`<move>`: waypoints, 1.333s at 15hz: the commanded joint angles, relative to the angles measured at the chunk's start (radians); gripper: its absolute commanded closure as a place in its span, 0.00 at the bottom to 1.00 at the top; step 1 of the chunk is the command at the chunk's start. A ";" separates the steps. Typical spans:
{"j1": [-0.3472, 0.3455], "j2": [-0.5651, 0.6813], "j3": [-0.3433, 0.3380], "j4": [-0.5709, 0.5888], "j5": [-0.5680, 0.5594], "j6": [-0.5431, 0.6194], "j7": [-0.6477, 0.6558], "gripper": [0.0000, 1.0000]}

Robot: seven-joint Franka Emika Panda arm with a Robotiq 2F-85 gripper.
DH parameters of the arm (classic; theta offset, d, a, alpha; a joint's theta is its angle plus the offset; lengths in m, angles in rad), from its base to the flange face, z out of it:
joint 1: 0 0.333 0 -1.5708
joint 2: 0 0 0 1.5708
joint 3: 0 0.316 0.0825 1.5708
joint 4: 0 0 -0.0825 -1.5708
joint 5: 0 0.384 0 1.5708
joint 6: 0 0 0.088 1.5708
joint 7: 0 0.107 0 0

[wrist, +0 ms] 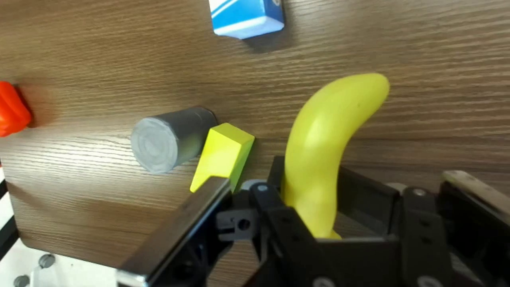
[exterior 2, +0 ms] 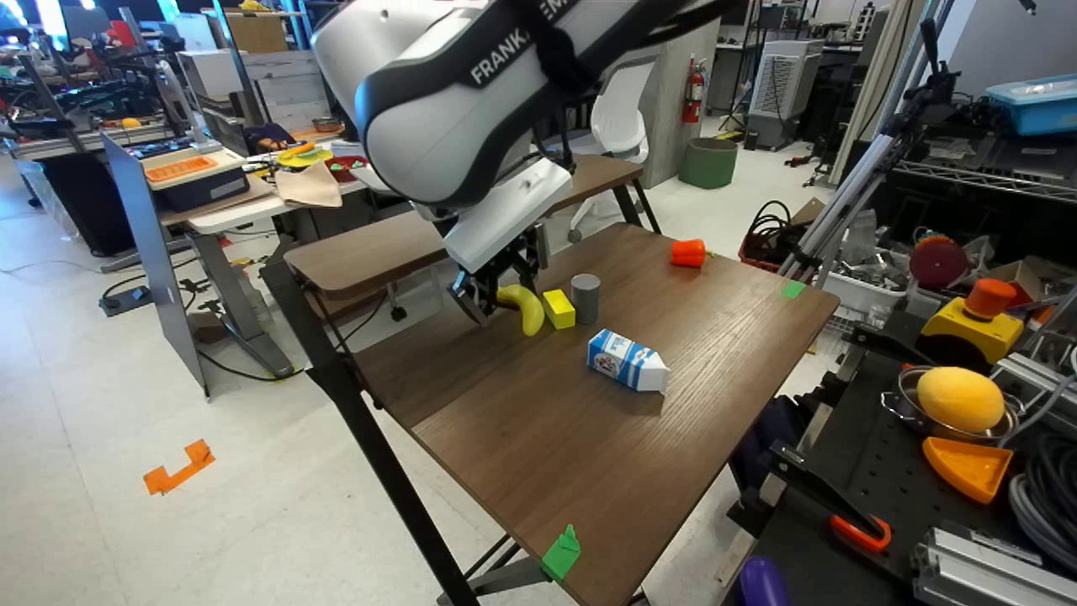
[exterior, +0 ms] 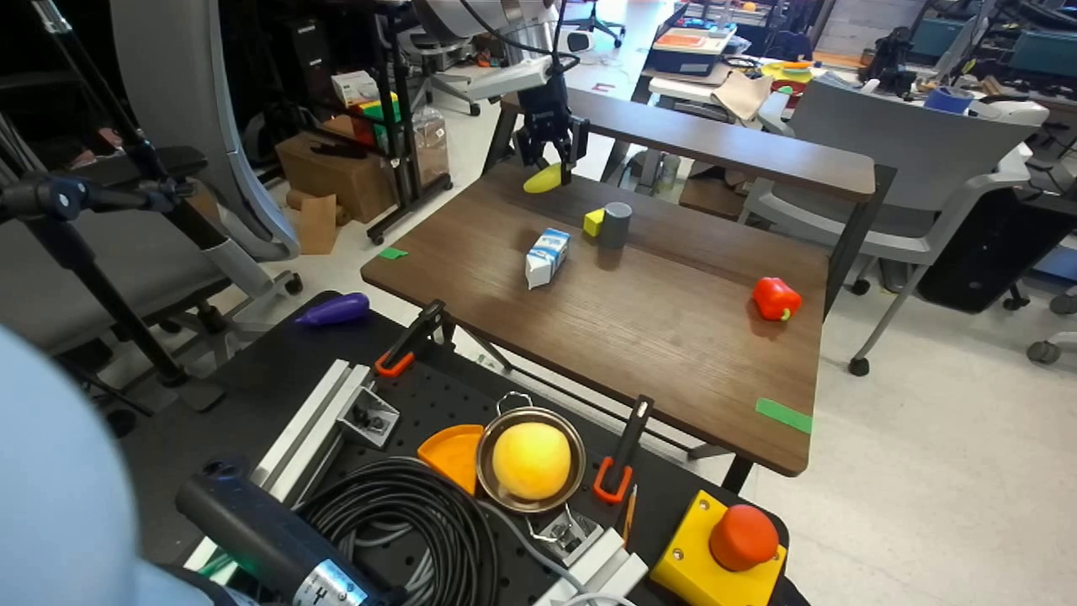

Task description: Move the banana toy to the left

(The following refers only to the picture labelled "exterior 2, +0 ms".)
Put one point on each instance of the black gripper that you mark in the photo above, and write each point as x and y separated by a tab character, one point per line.
492	265

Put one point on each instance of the yellow banana toy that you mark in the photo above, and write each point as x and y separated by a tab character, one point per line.
525	315

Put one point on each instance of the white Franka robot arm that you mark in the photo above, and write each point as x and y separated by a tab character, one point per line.
450	90

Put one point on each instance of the yellow toy block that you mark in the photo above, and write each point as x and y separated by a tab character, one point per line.
561	311

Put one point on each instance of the purple eggplant toy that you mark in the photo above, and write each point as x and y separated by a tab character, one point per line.
761	584

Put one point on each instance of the grey cylinder block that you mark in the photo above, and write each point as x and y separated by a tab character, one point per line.
584	297

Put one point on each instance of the blue white milk carton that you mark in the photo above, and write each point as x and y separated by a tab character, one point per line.
626	361

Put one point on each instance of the brown wooden table shelf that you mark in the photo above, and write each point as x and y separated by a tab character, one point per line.
371	252

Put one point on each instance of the light grey office chair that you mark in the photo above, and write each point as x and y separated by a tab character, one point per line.
617	122

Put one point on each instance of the green round bin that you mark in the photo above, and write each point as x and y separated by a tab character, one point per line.
708	164

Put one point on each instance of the black basket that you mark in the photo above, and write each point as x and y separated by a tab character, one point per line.
768	236

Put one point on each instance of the red fire extinguisher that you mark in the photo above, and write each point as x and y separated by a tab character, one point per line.
693	90

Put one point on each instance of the orange topped black box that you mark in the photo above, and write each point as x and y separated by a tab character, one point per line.
187	171

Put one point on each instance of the grey desk panel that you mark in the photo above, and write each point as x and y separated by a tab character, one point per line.
157	270

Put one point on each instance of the orange floor marker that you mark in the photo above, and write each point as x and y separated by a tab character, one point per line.
178	466

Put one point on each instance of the metal bowl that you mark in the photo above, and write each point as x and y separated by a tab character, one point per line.
903	404

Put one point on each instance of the dark red round disc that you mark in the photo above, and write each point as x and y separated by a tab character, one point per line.
938	261

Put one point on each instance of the yellow emergency stop box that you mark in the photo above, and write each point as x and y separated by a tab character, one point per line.
975	320

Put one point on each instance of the orange wedge plate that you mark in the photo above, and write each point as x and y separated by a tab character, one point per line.
968	466

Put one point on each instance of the teal plastic container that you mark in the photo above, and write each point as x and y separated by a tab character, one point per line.
1032	104

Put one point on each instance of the grey camera tripod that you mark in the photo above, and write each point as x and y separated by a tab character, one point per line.
858	198

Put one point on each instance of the aluminium extrusion rail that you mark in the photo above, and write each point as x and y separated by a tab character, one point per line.
986	573

